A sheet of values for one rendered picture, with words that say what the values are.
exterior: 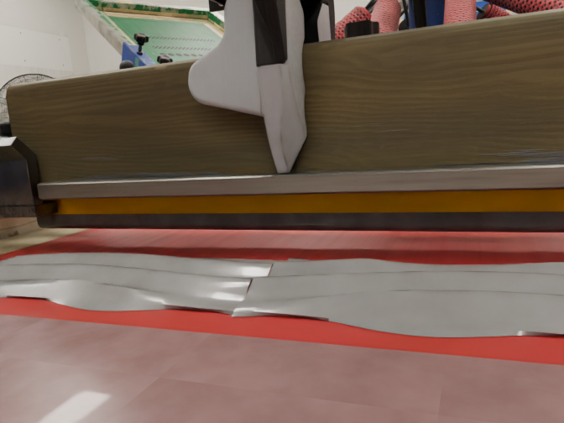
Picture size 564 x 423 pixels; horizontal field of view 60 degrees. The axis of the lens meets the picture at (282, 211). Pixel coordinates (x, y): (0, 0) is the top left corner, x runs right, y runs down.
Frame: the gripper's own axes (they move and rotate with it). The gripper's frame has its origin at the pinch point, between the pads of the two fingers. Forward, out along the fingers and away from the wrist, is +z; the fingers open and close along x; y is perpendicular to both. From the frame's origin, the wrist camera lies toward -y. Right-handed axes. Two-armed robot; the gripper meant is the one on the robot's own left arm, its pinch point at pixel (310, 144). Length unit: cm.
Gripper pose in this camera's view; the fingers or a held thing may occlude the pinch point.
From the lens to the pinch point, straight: 27.2
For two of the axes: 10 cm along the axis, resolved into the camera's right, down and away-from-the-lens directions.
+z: 0.8, 9.8, 1.7
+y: -9.3, 0.1, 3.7
